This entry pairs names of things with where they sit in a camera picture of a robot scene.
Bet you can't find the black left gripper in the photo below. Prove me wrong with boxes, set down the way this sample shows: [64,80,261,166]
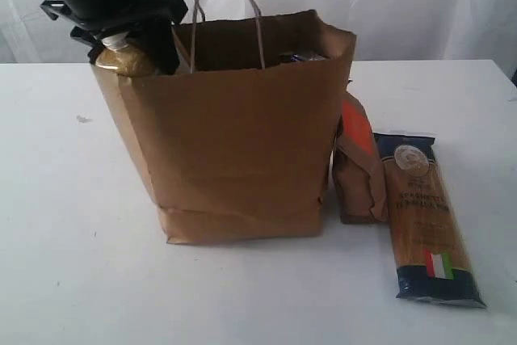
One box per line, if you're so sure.
[40,0,187,75]

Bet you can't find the millet bottle with white cap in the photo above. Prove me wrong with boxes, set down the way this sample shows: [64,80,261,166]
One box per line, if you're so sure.
[95,32,158,77]

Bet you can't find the blue and white milk carton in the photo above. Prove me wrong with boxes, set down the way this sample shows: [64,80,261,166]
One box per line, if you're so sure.
[288,53,313,62]

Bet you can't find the brown pouch with orange label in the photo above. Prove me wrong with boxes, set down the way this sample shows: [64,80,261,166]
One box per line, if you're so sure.
[332,92,389,224]

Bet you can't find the spaghetti packet with Italian flag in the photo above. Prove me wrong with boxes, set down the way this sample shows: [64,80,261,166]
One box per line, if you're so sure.
[374,133,485,308]

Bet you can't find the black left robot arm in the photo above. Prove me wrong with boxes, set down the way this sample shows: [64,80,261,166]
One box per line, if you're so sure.
[40,0,187,74]

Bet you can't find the brown paper shopping bag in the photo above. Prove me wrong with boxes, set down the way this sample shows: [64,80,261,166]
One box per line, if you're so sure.
[92,5,356,245]

